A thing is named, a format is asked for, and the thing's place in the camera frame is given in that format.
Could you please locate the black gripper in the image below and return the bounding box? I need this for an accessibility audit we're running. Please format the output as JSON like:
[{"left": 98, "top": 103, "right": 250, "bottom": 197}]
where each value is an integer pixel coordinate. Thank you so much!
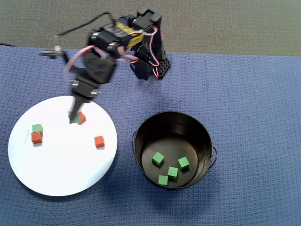
[{"left": 69, "top": 50, "right": 117, "bottom": 125}]

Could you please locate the red cube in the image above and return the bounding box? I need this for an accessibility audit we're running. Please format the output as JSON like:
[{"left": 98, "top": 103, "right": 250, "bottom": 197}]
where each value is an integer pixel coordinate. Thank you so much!
[
  {"left": 94, "top": 135, "right": 105, "bottom": 148},
  {"left": 76, "top": 111, "right": 87, "bottom": 125},
  {"left": 31, "top": 131, "right": 43, "bottom": 144}
]

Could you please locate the white round plate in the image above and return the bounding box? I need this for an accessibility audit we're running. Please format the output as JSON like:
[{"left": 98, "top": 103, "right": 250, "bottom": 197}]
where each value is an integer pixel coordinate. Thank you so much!
[{"left": 8, "top": 95, "right": 118, "bottom": 197}]

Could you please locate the black metal bucket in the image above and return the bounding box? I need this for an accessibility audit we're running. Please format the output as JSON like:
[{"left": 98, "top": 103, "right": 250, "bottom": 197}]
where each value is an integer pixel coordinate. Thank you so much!
[{"left": 131, "top": 111, "right": 218, "bottom": 191}]

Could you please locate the blue woven table cloth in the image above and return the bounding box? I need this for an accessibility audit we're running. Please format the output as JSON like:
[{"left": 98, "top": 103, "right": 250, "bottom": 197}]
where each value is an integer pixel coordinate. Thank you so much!
[{"left": 0, "top": 46, "right": 301, "bottom": 226}]

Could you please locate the red white servo wire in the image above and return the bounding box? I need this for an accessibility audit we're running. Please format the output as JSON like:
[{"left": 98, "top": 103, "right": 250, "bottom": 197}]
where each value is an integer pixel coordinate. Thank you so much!
[
  {"left": 138, "top": 24, "right": 165, "bottom": 77},
  {"left": 115, "top": 46, "right": 138, "bottom": 65},
  {"left": 63, "top": 45, "right": 106, "bottom": 82}
]

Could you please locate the small camera circuit board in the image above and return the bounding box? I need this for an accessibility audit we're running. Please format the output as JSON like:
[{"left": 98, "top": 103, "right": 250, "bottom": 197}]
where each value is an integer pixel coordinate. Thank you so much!
[{"left": 40, "top": 44, "right": 64, "bottom": 58}]

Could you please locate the thin black camera cable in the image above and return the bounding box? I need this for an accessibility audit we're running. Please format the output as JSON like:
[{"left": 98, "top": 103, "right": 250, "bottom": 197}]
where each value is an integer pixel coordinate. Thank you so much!
[{"left": 57, "top": 11, "right": 120, "bottom": 37}]

